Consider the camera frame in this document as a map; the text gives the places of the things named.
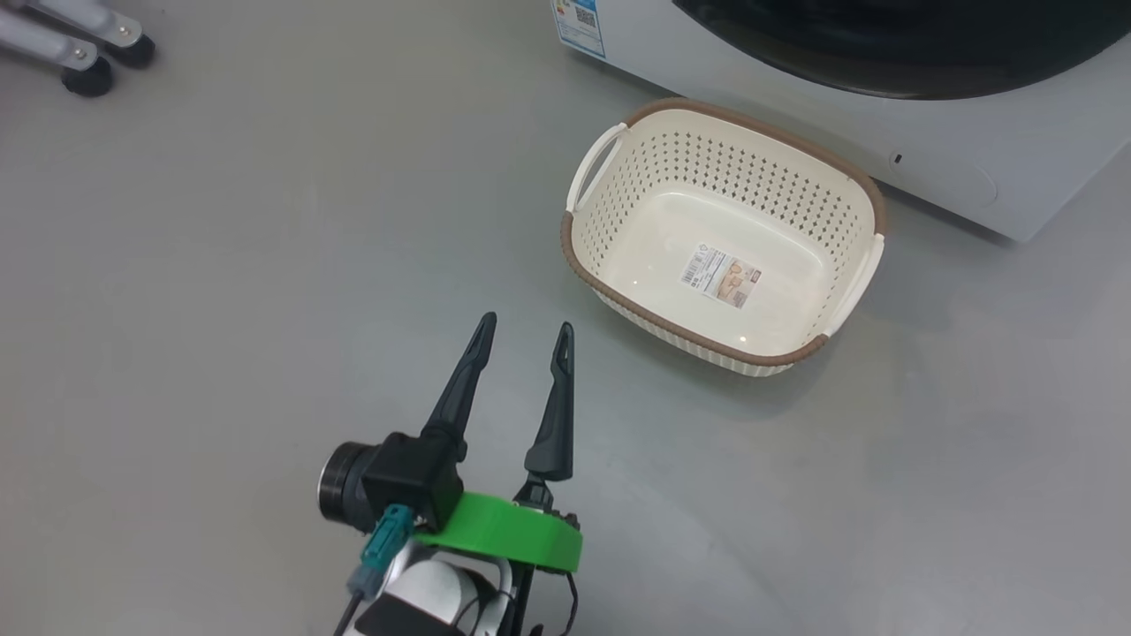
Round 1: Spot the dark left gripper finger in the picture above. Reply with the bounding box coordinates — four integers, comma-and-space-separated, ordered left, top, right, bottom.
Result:
420, 312, 497, 460
517, 322, 575, 509

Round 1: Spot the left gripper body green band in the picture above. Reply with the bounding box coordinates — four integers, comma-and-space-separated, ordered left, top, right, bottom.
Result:
413, 491, 584, 573

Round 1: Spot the washing machine door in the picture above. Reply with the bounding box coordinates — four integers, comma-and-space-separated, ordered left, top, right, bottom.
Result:
672, 0, 1131, 101

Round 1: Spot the white front-load washing machine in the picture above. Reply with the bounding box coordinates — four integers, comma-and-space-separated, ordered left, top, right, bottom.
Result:
550, 0, 1131, 244

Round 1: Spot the basket product label sticker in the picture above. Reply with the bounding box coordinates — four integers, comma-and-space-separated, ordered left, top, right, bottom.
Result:
679, 246, 763, 310

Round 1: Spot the cream perforated laundry basket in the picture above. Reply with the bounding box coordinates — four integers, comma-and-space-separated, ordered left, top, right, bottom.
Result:
559, 97, 886, 378

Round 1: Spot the blue energy label sticker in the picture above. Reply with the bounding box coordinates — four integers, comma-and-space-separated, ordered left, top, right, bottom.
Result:
551, 0, 608, 61

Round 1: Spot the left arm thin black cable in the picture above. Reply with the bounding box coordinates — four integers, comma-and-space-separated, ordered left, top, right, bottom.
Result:
526, 570, 581, 636

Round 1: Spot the left arm teal connector cable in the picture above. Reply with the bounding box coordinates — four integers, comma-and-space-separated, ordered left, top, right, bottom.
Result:
334, 505, 416, 636

